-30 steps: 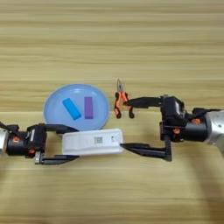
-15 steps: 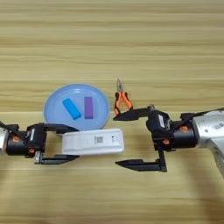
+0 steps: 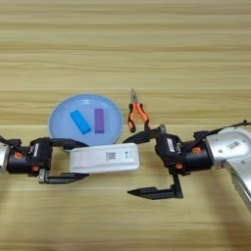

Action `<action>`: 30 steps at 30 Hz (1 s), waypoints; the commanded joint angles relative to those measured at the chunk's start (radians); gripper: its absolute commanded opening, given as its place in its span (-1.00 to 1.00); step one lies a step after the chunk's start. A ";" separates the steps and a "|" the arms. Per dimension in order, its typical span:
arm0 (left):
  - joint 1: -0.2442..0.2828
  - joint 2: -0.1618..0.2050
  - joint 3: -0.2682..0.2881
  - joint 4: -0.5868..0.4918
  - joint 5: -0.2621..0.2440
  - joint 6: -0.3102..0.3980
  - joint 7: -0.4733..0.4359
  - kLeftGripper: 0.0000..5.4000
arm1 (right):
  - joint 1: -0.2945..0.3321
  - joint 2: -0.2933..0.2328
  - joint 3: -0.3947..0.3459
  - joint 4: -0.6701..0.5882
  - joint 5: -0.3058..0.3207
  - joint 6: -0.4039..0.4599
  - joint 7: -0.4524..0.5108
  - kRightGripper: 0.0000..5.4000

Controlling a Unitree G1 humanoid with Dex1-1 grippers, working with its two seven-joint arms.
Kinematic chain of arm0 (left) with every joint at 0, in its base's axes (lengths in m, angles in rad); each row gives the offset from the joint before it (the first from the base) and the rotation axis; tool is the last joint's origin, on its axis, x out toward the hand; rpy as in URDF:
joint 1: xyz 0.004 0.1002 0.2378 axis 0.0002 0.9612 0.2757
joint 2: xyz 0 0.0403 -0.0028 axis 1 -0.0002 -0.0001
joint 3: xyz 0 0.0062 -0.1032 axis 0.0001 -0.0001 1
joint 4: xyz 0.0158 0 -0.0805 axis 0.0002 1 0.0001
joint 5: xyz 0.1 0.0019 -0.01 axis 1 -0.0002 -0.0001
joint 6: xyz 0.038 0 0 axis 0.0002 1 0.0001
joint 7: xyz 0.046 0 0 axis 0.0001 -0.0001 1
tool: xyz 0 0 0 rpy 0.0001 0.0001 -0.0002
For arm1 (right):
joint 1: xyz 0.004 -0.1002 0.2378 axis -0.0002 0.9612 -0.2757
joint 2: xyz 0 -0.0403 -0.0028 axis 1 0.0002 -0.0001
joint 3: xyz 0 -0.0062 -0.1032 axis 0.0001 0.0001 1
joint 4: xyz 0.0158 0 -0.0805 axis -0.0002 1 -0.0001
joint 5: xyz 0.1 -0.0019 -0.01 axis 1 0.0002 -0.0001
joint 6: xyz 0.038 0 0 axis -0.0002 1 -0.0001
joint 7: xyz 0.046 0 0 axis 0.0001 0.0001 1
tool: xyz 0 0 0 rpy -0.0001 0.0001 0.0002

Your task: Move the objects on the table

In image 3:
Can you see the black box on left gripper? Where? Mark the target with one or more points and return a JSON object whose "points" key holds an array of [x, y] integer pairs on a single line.
{"points": [[35, 149]]}

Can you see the blue rectangular block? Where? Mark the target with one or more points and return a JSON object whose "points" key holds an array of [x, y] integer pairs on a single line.
{"points": [[80, 121]]}

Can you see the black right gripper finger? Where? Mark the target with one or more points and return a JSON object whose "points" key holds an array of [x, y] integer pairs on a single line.
{"points": [[143, 135], [153, 193]]}

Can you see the purple rectangular block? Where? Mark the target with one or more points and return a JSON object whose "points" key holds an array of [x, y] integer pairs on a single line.
{"points": [[99, 120]]}

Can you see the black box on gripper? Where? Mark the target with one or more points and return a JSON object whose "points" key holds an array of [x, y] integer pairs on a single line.
{"points": [[35, 149], [170, 147]]}

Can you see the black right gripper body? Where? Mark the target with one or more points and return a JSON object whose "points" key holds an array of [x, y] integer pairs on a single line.
{"points": [[192, 158]]}

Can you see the light blue round plate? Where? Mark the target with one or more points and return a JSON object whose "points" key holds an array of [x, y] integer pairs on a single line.
{"points": [[65, 124]]}

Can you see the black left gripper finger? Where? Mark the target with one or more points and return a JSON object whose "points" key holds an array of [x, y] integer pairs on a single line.
{"points": [[63, 178], [67, 142]]}

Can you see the orange black needle-nose pliers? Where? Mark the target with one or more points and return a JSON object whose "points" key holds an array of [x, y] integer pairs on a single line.
{"points": [[141, 112]]}

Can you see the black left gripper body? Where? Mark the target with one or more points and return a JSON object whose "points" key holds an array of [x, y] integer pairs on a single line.
{"points": [[26, 163]]}

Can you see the white rectangular device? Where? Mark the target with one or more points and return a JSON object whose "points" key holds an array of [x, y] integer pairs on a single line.
{"points": [[98, 160]]}

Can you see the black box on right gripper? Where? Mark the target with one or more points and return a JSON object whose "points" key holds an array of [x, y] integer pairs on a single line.
{"points": [[170, 147]]}

